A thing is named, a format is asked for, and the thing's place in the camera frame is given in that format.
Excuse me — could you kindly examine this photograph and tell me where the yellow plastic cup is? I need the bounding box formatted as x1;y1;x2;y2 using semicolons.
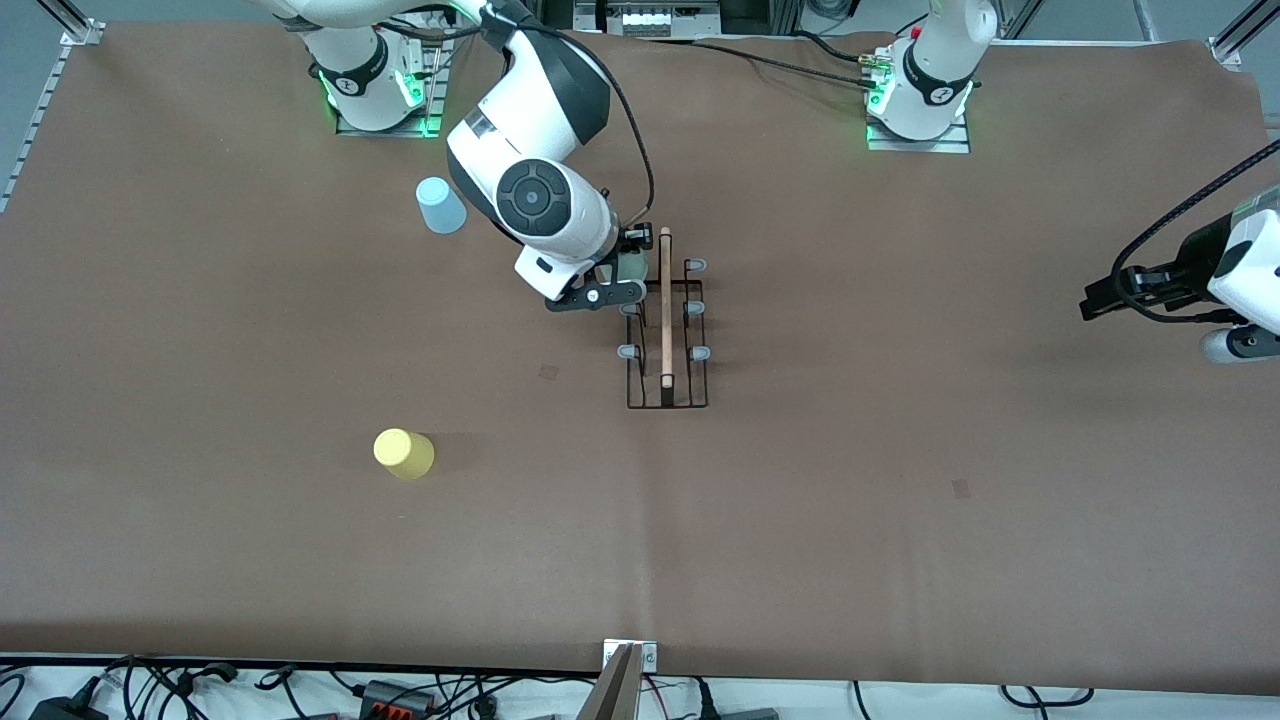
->
373;428;436;481

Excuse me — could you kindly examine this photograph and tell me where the light blue plastic cup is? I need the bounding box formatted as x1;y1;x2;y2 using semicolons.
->
415;177;468;235

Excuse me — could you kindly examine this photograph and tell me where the white socket power strip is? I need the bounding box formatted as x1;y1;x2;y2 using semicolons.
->
575;0;723;39

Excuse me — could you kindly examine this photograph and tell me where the brown table cover sheet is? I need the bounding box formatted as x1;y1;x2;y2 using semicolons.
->
0;20;1280;693

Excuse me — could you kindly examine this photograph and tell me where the grey metal beam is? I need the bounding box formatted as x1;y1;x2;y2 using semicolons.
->
575;645;646;720

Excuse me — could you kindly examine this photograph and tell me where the black orange connector box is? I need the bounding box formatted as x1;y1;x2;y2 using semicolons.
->
358;680;438;720

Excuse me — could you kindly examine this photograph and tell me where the perforated metal strip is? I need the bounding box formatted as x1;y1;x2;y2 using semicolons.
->
0;45;73;213

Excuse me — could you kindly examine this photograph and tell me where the black power adapter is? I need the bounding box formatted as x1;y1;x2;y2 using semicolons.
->
28;693;109;720

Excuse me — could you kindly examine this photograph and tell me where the left arm braided black cable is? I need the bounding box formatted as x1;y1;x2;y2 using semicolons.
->
1113;140;1280;327

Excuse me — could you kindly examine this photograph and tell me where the black wire cup holder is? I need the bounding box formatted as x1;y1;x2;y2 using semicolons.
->
617;227;711;410

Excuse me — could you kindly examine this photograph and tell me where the left arm aluminium base plate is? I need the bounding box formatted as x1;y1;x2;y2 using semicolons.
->
866;100;972;154

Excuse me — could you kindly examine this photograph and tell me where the right arm aluminium base plate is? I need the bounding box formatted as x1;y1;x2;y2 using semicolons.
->
335;35;444;139

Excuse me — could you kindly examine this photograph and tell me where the silver metal bracket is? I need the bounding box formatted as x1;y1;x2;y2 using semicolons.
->
603;640;659;673

